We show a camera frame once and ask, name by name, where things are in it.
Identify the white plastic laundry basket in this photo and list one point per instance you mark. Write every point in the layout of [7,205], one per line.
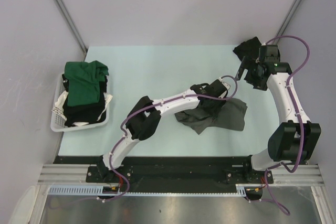
[57,123]

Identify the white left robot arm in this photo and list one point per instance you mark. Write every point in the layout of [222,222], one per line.
[141,123]

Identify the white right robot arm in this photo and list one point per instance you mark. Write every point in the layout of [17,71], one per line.
[296,136]

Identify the folded black t-shirt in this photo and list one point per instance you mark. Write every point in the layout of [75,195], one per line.
[249,48]

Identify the aluminium frame rail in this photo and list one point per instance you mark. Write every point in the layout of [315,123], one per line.
[60,174]

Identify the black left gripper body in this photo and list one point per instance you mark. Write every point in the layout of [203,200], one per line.
[218,99]

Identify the grey t-shirt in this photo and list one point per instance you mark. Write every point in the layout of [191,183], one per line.
[230,115]

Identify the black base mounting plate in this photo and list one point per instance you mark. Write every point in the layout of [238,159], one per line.
[177,175]

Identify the white slotted cable duct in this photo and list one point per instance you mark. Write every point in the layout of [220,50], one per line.
[100,191]

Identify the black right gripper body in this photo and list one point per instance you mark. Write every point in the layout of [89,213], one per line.
[252,77]

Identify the green t-shirt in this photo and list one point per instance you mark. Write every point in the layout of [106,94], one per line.
[84,80]

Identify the black t-shirt in basket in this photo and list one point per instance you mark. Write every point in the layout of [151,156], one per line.
[84,114]

